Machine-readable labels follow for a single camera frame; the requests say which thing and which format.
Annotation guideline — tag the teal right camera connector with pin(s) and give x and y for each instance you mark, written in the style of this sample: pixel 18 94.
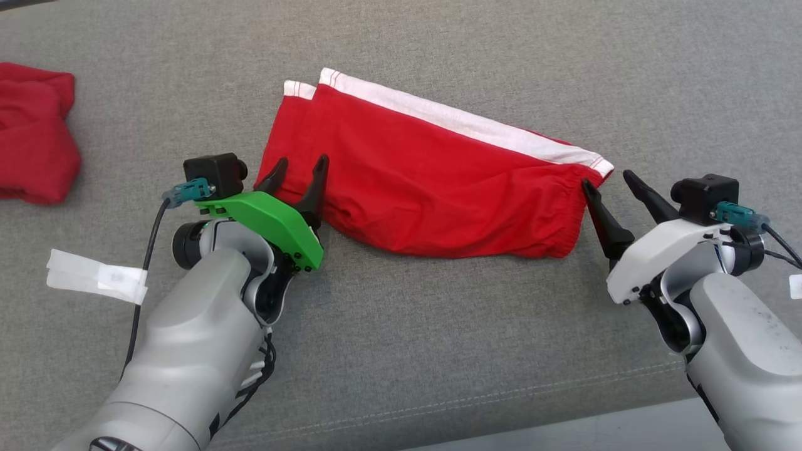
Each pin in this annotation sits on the teal right camera connector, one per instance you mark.
pixel 739 215

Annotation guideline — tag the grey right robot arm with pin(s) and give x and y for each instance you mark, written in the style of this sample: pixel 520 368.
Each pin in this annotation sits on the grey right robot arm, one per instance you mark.
pixel 745 363

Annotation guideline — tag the teal camera connector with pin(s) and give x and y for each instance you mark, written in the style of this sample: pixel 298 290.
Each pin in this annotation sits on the teal camera connector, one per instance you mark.
pixel 188 191
pixel 739 215

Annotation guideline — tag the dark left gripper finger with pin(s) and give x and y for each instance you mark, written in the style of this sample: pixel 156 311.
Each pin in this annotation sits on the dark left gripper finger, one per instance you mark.
pixel 316 197
pixel 274 178

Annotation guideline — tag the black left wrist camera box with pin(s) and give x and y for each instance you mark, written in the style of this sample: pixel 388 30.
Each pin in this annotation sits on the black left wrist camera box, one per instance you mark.
pixel 213 175

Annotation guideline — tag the red shorts with white stripes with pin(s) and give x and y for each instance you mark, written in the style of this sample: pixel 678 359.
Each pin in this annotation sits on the red shorts with white stripes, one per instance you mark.
pixel 438 175

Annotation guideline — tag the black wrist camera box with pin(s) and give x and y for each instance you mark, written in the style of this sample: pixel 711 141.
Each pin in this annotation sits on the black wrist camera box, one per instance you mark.
pixel 213 175
pixel 705 197

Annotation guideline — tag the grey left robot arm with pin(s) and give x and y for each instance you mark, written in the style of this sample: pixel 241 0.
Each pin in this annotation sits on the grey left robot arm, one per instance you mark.
pixel 188 351

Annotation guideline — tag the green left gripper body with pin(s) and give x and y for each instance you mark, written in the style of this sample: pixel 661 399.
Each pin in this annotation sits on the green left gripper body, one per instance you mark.
pixel 276 222

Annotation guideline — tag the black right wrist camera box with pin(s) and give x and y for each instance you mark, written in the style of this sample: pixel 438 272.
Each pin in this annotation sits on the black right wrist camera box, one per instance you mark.
pixel 705 197

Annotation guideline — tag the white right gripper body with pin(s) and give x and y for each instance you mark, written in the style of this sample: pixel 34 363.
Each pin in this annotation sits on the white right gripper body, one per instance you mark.
pixel 651 257

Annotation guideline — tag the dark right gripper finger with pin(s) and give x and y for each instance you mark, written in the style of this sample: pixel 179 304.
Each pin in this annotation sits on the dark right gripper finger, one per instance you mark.
pixel 651 200
pixel 611 235

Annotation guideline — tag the red basketball jersey white sleeves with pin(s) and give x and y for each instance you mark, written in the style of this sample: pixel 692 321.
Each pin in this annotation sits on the red basketball jersey white sleeves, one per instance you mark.
pixel 31 138

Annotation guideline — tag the teal left camera connector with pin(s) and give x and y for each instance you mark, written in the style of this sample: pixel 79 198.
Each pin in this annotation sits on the teal left camera connector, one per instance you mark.
pixel 188 191

